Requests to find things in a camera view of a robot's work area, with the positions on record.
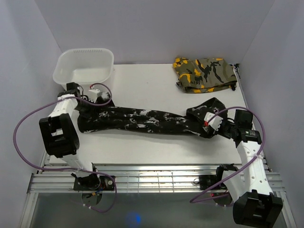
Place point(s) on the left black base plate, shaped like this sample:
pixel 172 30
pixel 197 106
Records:
pixel 105 184

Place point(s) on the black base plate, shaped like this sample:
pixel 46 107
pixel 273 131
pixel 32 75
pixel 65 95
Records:
pixel 205 181
pixel 105 184

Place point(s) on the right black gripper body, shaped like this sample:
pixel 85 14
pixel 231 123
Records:
pixel 224 130

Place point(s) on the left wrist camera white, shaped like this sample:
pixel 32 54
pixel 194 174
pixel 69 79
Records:
pixel 93 95

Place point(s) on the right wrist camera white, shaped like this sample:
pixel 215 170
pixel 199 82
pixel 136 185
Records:
pixel 212 121

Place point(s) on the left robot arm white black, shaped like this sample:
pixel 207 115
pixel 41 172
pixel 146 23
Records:
pixel 61 140

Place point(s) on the black white tie-dye trousers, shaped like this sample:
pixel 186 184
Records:
pixel 151 121

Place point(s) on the white plastic basin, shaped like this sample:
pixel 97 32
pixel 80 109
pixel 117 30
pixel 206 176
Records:
pixel 85 66

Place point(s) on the aluminium frame rail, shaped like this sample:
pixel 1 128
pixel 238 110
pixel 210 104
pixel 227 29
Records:
pixel 149 196

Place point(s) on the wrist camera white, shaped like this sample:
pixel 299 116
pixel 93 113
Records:
pixel 212 121
pixel 93 95

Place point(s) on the folded camouflage trousers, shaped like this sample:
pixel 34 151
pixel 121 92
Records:
pixel 205 75

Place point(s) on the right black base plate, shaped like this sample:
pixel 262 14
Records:
pixel 205 181

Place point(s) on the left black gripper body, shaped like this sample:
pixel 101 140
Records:
pixel 85 109

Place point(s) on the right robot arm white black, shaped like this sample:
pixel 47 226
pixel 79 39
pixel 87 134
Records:
pixel 254 203

